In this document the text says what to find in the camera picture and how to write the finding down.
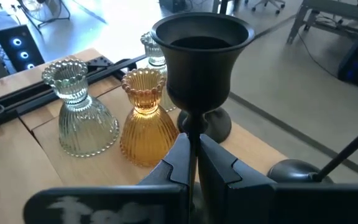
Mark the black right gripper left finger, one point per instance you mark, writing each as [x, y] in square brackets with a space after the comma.
[176, 168]

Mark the clear glass candle holder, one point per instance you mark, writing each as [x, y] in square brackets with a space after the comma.
[82, 124]
[155, 56]

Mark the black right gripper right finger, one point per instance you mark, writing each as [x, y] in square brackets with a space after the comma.
[222, 186]

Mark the grey metal desk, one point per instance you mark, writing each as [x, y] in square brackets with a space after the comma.
[337, 7]

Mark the amber glass candle holder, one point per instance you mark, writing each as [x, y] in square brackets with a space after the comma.
[148, 137]

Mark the wooden shelf with black legs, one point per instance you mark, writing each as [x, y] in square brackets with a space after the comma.
[104, 168]

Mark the black metal candlestick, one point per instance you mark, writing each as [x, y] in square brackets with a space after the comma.
[291, 172]
[202, 71]
[217, 124]

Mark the black floor fan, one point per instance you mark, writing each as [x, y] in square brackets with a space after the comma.
[39, 5]

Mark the black computer with blue rings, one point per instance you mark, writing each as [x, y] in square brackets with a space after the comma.
[11, 56]

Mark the office chair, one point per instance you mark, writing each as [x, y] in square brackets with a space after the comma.
[267, 3]

